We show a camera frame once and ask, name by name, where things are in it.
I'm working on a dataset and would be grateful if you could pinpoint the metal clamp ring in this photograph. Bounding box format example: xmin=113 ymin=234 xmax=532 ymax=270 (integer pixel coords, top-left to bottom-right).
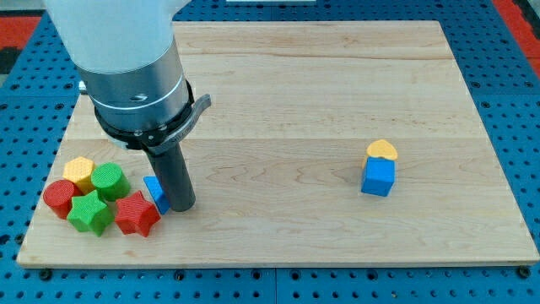
xmin=93 ymin=79 xmax=213 ymax=156

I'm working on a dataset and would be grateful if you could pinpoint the yellow heart block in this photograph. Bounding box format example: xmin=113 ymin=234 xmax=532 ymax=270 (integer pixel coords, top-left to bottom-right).
xmin=361 ymin=139 xmax=398 ymax=168

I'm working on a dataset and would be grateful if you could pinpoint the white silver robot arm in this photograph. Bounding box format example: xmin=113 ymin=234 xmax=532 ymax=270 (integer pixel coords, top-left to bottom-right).
xmin=44 ymin=0 xmax=190 ymax=132

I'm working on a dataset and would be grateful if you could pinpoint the red star block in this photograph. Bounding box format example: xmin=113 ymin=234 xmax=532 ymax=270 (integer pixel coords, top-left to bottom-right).
xmin=115 ymin=191 xmax=161 ymax=237

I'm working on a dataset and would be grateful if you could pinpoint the green cylinder block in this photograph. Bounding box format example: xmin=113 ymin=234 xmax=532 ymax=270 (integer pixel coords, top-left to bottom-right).
xmin=91 ymin=162 xmax=131 ymax=202

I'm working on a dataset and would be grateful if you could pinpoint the blue cube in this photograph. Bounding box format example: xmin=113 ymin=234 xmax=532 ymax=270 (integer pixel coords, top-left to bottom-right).
xmin=360 ymin=157 xmax=396 ymax=197

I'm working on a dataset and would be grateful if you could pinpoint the blue triangle block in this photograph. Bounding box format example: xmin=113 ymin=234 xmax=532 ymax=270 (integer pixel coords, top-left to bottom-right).
xmin=143 ymin=176 xmax=170 ymax=214

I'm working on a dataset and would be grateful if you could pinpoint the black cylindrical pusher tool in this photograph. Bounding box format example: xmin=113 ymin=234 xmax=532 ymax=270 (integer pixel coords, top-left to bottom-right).
xmin=147 ymin=144 xmax=196 ymax=212

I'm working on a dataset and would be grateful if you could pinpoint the red cylinder block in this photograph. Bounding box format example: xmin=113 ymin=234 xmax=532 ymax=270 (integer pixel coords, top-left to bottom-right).
xmin=43 ymin=179 xmax=83 ymax=220

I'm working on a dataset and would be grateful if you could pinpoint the green star block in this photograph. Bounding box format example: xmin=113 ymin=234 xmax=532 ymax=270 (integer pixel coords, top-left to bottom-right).
xmin=67 ymin=190 xmax=114 ymax=237

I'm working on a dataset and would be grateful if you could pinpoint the yellow hexagon block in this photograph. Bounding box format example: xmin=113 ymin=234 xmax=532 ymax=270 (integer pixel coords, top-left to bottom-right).
xmin=62 ymin=156 xmax=96 ymax=194

